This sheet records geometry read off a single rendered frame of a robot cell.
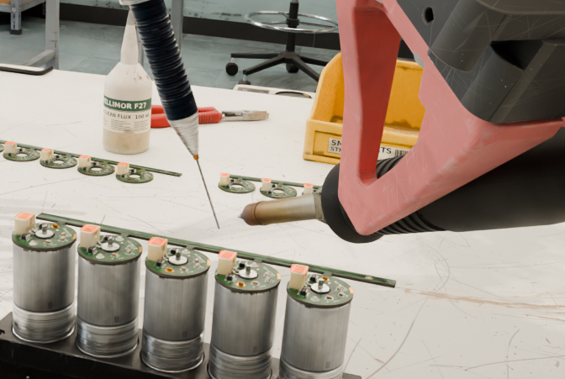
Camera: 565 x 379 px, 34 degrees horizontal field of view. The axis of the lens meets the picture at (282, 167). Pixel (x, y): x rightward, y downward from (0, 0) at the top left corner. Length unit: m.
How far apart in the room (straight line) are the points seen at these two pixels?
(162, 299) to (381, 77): 0.16
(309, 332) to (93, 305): 0.09
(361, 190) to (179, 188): 0.37
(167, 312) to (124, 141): 0.32
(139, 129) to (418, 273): 0.24
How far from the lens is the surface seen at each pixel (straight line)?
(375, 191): 0.23
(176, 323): 0.35
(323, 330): 0.34
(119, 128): 0.65
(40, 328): 0.38
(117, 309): 0.36
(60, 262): 0.37
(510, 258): 0.56
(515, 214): 0.21
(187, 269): 0.35
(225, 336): 0.35
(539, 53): 0.16
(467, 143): 0.18
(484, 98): 0.17
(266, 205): 0.30
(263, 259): 0.36
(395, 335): 0.45
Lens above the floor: 0.96
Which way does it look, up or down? 19 degrees down
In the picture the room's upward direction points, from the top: 6 degrees clockwise
